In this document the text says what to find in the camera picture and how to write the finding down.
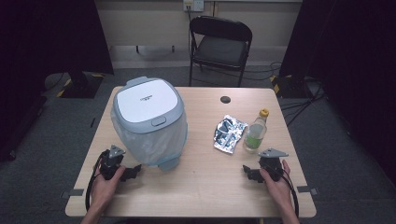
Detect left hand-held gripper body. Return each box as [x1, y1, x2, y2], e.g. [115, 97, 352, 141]
[98, 144, 127, 181]

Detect black curtain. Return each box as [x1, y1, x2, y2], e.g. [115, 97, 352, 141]
[279, 0, 396, 186]
[0, 0, 115, 162]

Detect clear plastic bin liner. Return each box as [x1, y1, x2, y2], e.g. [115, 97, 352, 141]
[110, 108, 190, 168]

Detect grey tape strip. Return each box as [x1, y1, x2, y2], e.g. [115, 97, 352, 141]
[296, 185, 319, 196]
[60, 189, 85, 200]

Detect person's right hand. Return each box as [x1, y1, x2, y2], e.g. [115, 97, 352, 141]
[260, 160, 293, 210]

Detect black cable from socket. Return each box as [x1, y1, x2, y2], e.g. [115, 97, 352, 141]
[186, 8, 192, 55]

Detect person's left hand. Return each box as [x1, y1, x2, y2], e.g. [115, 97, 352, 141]
[90, 166, 127, 213]

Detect clear bottle with yellow cap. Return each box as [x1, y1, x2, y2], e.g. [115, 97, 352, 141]
[242, 107, 271, 153]

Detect silver foil packet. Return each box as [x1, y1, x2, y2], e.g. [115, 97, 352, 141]
[213, 114, 249, 155]

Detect grey bin with white lid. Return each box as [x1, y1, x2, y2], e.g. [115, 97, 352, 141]
[110, 76, 190, 172]

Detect black stand base striped tape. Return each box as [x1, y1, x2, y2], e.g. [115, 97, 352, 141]
[269, 74, 312, 99]
[56, 70, 106, 100]

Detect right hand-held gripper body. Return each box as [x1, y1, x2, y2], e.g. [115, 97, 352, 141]
[257, 147, 290, 182]

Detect black folding chair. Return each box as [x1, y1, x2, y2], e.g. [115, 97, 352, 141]
[189, 15, 254, 88]

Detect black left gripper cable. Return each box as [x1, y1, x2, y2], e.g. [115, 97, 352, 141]
[84, 151, 106, 213]

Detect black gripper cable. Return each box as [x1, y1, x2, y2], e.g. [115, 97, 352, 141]
[279, 167, 301, 218]
[84, 151, 106, 213]

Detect black floor cables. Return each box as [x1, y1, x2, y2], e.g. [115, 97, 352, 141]
[248, 61, 327, 127]

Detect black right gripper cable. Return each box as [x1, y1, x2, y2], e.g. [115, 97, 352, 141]
[279, 167, 301, 218]

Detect white wall socket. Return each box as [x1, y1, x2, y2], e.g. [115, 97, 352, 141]
[182, 0, 205, 13]

